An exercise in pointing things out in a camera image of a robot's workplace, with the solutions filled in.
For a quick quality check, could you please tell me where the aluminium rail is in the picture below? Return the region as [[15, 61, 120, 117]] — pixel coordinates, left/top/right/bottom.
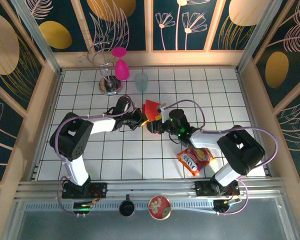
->
[[14, 176, 287, 201]]

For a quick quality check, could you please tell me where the black mug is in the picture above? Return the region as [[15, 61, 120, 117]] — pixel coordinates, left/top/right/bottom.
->
[[118, 193, 136, 218]]

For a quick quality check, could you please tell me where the pink wine glass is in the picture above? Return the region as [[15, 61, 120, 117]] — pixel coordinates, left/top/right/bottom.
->
[[111, 46, 130, 81]]

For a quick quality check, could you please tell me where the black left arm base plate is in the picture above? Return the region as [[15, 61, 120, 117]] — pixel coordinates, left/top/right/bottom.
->
[[61, 181, 108, 200]]

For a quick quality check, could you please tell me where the aluminium frame post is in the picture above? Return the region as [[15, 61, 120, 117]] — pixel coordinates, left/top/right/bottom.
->
[[236, 0, 284, 73], [11, 0, 64, 76]]

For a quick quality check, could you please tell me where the red square paper sheet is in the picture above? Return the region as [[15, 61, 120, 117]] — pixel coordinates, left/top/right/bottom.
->
[[142, 99, 163, 123]]

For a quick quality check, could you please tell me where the orange candy bag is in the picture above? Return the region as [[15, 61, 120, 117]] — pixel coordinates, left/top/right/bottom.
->
[[177, 146, 217, 177]]

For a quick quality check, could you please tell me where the perforated metal strip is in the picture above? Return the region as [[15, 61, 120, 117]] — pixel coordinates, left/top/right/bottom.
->
[[24, 201, 216, 213]]

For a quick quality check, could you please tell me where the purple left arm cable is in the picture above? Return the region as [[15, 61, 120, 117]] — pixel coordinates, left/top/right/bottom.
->
[[56, 94, 135, 217]]

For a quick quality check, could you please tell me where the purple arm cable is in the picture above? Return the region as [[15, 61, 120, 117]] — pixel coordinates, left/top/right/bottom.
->
[[56, 94, 135, 217], [164, 99, 280, 216]]

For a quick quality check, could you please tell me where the chrome wire glass stand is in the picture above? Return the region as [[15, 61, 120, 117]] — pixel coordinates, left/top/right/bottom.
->
[[79, 41, 124, 96]]

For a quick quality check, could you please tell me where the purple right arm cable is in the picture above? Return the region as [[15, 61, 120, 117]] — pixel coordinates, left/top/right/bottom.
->
[[164, 99, 280, 216]]

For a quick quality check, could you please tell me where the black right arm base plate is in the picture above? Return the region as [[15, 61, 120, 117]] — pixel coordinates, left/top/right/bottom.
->
[[194, 180, 241, 198]]

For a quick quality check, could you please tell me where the translucent plastic cup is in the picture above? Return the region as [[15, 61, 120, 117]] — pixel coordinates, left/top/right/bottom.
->
[[134, 73, 149, 93]]

